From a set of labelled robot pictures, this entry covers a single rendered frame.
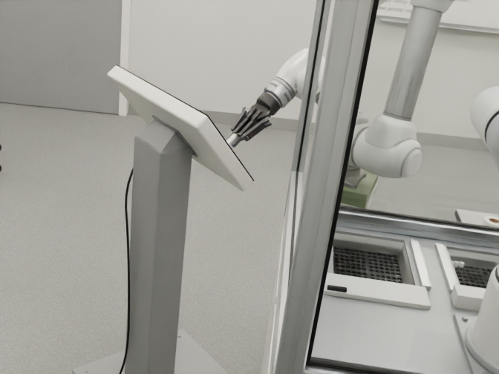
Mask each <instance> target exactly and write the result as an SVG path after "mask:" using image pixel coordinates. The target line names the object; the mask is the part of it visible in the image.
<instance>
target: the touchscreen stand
mask: <svg viewBox="0 0 499 374"><path fill-rule="evenodd" d="M191 167H192V148H189V147H188V148H180V149H175V150H171V151H164V152H160V151H159V150H157V149H156V148H155V147H153V146H152V145H150V144H148V143H147V142H146V141H144V140H142V139H141V138H140V137H138V136H135V137H134V164H133V182H132V200H131V235H130V253H129V259H130V330H129V341H128V352H127V356H126V360H125V366H124V368H123V371H122V374H228V373H227V372H226V371H225V370H224V369H223V368H222V367H221V366H220V365H219V364H218V363H217V362H216V361H215V360H214V359H213V358H212V357H211V356H210V355H209V354H208V353H207V352H206V351H205V350H204V349H203V348H202V347H201V346H200V345H199V344H198V343H197V342H196V341H194V340H193V339H192V338H191V337H190V336H189V335H188V334H187V333H186V332H185V331H184V330H183V329H179V330H178V321H179V311H180V294H181V284H182V275H183V258H184V249H185V239H186V221H187V212H188V203H189V186H190V176H191ZM124 356H125V350H123V351H121V352H118V353H115V354H113V355H110V356H108V357H105V358H101V359H100V360H97V361H94V362H91V363H89V364H86V365H83V366H81V367H77V368H76V369H73V370H72V374H119V373H120V370H121V367H122V365H123V359H124Z"/></svg>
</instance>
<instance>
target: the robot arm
mask: <svg viewBox="0 0 499 374"><path fill-rule="evenodd" d="M308 54H309V48H305V49H303V50H300V51H299V52H298V53H296V54H295V55H294V56H292V57H291V58H290V59H289V60H288V61H286V62H285V63H284V65H283V66H282V67H281V68H280V70H279V71H278V73H277V75H276V76H275V78H273V79H272V81H271V82H270V83H269V84H268V85H267V86H266V87H265V88H264V92H263V93H262V95H260V97H259V98H257V101H256V103H255V104H254V105H253V106H252V107H251V108H246V107H243V109H242V112H241V114H240V115H239V117H238V118H237V119H236V121H235V122H234V124H233V125H232V127H231V128H230V130H231V131H232V134H231V135H230V136H229V138H228V139H227V140H226V141H227V142H228V144H229V146H230V147H231V148H232V149H233V148H234V147H236V146H237V145H238V143H239V142H240V141H243V140H245V141H246V142H247V141H249V140H250V139H252V138H253V137H254V136H255V135H256V134H258V133H259V132H261V131H262V130H263V129H265V128H266V127H268V126H271V125H272V123H271V121H270V117H271V116H273V115H275V114H276V113H277V111H278V110H279V109H280V108H284V107H285V106H286V105H287V104H288V103H289V102H290V101H291V100H292V99H293V98H294V97H295V96H296V97H297V98H299V99H300V100H301V98H302V93H303V88H304V79H305V74H306V68H307V59H308Z"/></svg>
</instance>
